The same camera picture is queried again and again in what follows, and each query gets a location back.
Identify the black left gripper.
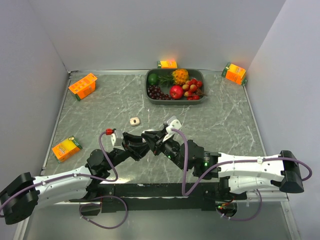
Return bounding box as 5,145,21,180
105,131,150,171

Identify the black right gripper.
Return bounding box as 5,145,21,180
142,128,189,172

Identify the white earbuds charging case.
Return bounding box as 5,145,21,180
142,129,154,134

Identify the pink earbuds charging case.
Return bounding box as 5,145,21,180
129,117,141,126

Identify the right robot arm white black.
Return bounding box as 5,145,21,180
141,127,305,199

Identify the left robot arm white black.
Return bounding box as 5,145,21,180
0,133,150,225

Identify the dark purple grape bunch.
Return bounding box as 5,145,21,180
146,85,172,100

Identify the red apple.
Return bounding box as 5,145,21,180
169,85,184,100

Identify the dark grey fruit tray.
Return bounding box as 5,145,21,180
144,68,206,106

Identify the green lime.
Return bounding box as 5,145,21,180
147,73,158,86

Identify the orange juice box near left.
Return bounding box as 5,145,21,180
52,135,83,163

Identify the orange juice box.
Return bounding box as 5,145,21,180
221,62,248,86
157,60,178,69
52,135,83,163
68,73,98,101

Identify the small pineapple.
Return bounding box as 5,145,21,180
158,68,189,86

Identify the orange juice box far left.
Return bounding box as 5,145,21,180
68,73,98,101

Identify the orange juice box back centre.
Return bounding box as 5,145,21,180
157,60,178,69

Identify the orange juice box far right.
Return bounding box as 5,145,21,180
221,62,248,86

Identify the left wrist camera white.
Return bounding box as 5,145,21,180
105,128,124,147

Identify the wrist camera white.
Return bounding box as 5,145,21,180
105,128,124,147
162,115,182,143

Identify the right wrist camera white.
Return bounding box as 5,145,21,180
162,115,182,143

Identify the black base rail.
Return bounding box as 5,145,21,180
70,182,247,211

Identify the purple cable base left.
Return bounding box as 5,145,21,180
78,195,129,230

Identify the purple cable base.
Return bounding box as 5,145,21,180
218,189,263,222
78,195,129,230

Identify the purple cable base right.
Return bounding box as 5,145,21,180
218,189,263,222

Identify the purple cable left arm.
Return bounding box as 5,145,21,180
0,131,119,217

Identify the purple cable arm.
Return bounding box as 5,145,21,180
171,128,313,197
0,131,119,217

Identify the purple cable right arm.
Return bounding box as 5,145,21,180
171,128,313,197

